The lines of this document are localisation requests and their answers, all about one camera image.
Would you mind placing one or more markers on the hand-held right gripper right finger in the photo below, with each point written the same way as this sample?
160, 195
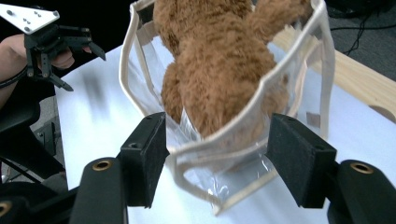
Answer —
299, 158

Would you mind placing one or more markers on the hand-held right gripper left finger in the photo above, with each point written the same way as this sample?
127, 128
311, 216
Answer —
143, 161

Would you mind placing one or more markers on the clear plastic bag cream trim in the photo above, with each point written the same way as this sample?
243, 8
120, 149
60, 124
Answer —
214, 183

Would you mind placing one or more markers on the brown teddy bear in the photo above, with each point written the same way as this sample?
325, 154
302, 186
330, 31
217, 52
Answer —
218, 62

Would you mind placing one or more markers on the black chair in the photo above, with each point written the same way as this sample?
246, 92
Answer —
18, 109

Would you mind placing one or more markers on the white table cover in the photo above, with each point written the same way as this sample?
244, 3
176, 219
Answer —
102, 124

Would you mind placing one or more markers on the black table leg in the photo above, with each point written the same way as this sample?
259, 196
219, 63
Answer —
46, 140

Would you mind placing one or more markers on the wooden table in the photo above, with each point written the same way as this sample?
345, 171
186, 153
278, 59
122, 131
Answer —
358, 81

